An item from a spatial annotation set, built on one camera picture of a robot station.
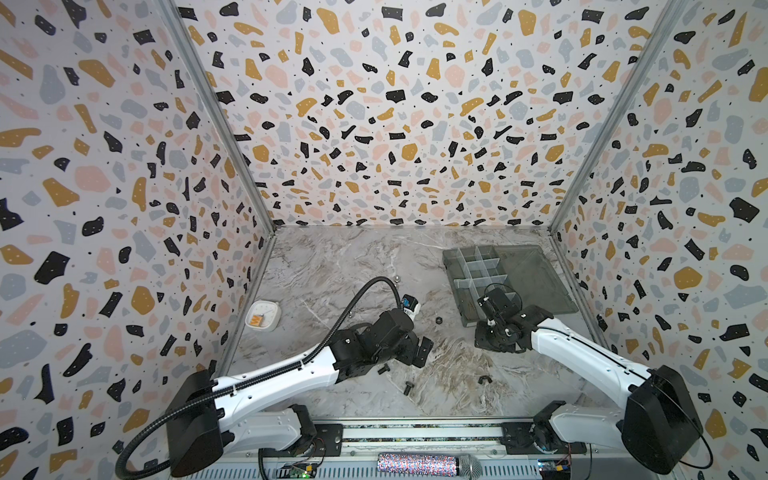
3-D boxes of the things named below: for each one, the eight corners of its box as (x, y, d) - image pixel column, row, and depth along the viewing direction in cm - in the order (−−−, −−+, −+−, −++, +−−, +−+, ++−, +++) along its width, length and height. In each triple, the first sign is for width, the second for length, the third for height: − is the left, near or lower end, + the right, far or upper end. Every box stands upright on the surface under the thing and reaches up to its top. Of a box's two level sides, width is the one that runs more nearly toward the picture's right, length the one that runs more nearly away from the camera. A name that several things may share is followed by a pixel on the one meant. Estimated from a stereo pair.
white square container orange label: (246, 333, 94) (240, 326, 90) (256, 308, 100) (250, 300, 96) (277, 334, 95) (271, 326, 90) (284, 308, 100) (279, 300, 96)
